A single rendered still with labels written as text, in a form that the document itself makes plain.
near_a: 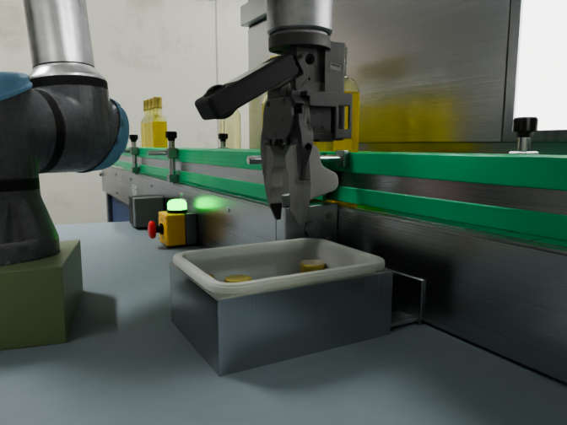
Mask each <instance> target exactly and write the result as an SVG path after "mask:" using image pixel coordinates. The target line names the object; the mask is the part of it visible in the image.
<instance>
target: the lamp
mask: <svg viewBox="0 0 567 425"><path fill-rule="evenodd" d="M167 213H187V207H186V202H185V201H184V200H181V199H173V200H170V201H168V203H167Z"/></svg>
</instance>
